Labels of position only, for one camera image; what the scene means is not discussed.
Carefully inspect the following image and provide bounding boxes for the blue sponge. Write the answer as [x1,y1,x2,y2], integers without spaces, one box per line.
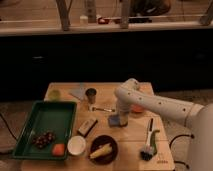
[108,115,120,127]

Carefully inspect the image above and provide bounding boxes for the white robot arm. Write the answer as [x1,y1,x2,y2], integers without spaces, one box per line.
[114,78,213,171]

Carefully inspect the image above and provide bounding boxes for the orange bowl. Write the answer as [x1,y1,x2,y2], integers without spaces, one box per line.
[131,105,145,114]

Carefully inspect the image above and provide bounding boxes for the dark brown plate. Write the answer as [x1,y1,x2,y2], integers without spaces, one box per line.
[89,135,118,165]

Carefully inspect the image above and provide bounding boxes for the yellow corn cob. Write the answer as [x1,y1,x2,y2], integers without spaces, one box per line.
[90,144,112,159]

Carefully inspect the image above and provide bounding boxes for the black board eraser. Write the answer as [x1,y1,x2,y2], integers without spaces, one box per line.
[77,119,98,137]

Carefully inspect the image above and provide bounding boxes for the dark metal cup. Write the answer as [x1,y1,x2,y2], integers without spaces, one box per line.
[86,88,97,104]

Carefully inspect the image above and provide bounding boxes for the grey folded cloth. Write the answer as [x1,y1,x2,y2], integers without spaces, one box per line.
[69,88,85,100]

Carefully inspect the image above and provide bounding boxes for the white cup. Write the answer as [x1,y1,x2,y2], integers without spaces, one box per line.
[67,136,86,156]

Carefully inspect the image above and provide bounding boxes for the green plastic tray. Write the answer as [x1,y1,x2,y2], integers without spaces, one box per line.
[12,101,77,160]

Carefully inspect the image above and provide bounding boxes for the yellow-green small bowl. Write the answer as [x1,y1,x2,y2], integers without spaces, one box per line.
[48,90,61,101]

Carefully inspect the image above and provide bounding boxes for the orange fruit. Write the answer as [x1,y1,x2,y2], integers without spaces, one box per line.
[52,144,65,156]

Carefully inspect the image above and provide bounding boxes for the dark grape bunch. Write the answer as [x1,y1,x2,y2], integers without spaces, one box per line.
[32,132,55,149]

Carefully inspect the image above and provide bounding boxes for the green handled dish brush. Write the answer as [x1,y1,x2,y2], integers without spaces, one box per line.
[140,118,159,161]

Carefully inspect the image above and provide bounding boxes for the black cable right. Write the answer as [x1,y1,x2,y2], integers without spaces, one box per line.
[169,133,196,171]

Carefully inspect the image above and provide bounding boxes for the black cable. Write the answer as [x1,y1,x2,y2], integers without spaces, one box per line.
[169,133,196,171]
[0,112,18,155]

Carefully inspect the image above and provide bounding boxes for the black cable left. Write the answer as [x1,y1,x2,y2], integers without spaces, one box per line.
[0,112,18,155]

